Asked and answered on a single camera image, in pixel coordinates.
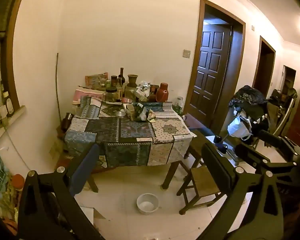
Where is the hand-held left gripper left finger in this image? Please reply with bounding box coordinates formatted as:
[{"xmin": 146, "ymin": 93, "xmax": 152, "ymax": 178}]
[{"xmin": 16, "ymin": 143, "xmax": 104, "ymax": 240}]

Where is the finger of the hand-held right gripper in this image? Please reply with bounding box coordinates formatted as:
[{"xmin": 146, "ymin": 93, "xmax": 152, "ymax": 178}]
[
  {"xmin": 258, "ymin": 129, "xmax": 300, "ymax": 160},
  {"xmin": 234, "ymin": 143, "xmax": 297, "ymax": 175}
]

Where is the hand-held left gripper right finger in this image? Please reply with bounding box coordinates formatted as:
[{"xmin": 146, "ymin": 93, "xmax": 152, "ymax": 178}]
[{"xmin": 201, "ymin": 142, "xmax": 285, "ymax": 240}]

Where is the white round bowl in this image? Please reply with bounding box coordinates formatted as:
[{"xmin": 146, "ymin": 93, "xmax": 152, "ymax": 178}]
[{"xmin": 136, "ymin": 193, "xmax": 160, "ymax": 215}]

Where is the light wooden stool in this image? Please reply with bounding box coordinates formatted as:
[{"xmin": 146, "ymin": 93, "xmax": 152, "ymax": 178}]
[{"xmin": 176, "ymin": 165, "xmax": 228, "ymax": 215}]

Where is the white plastic bag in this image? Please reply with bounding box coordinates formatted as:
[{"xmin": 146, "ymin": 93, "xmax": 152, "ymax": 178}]
[{"xmin": 227, "ymin": 116, "xmax": 253, "ymax": 141}]

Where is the dark wooden stool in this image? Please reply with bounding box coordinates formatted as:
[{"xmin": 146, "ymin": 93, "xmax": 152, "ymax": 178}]
[{"xmin": 184, "ymin": 129, "xmax": 208, "ymax": 168}]

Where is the wooden dining table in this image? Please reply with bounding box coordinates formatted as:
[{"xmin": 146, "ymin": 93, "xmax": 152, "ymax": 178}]
[{"xmin": 85, "ymin": 160, "xmax": 182, "ymax": 193}]

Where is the pile of dark clothes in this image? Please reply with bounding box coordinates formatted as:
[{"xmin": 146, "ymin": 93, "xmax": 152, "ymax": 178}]
[{"xmin": 229, "ymin": 85, "xmax": 270, "ymax": 132}]

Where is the patchwork patterned tablecloth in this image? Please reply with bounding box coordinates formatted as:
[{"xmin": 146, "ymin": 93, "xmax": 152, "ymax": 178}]
[{"xmin": 64, "ymin": 96, "xmax": 198, "ymax": 168}]

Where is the orange lidded container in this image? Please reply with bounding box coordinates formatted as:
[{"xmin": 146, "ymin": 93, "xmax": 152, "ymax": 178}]
[{"xmin": 12, "ymin": 174, "xmax": 25, "ymax": 191}]

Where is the pink box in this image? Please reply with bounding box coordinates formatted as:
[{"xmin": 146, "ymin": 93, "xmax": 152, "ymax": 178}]
[{"xmin": 72, "ymin": 86, "xmax": 106, "ymax": 105}]

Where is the thin wooden stick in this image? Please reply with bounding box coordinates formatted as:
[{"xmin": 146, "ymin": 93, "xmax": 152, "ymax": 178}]
[{"xmin": 55, "ymin": 53, "xmax": 62, "ymax": 126}]

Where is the red thermos jug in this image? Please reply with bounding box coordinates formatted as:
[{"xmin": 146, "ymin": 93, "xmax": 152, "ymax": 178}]
[{"xmin": 155, "ymin": 82, "xmax": 169, "ymax": 103}]

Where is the colourful printed packet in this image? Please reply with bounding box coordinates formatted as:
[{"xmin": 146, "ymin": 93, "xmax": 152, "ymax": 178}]
[{"xmin": 85, "ymin": 72, "xmax": 108, "ymax": 88}]

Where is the brown panelled door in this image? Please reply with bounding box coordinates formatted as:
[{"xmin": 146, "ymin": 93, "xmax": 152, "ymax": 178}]
[{"xmin": 190, "ymin": 24, "xmax": 232, "ymax": 128}]

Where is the dark wine bottle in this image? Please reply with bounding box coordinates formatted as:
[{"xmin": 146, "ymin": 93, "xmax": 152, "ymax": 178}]
[{"xmin": 118, "ymin": 67, "xmax": 126, "ymax": 85}]

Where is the brown ceramic vase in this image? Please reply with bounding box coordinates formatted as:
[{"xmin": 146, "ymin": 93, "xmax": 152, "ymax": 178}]
[{"xmin": 127, "ymin": 74, "xmax": 139, "ymax": 87}]

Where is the brown door frame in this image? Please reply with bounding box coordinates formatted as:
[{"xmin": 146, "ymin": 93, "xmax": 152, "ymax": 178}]
[
  {"xmin": 251, "ymin": 35, "xmax": 276, "ymax": 98},
  {"xmin": 184, "ymin": 0, "xmax": 247, "ymax": 128}
]

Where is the brown window frame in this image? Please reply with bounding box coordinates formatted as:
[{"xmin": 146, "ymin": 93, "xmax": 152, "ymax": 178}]
[{"xmin": 0, "ymin": 0, "xmax": 27, "ymax": 112}]

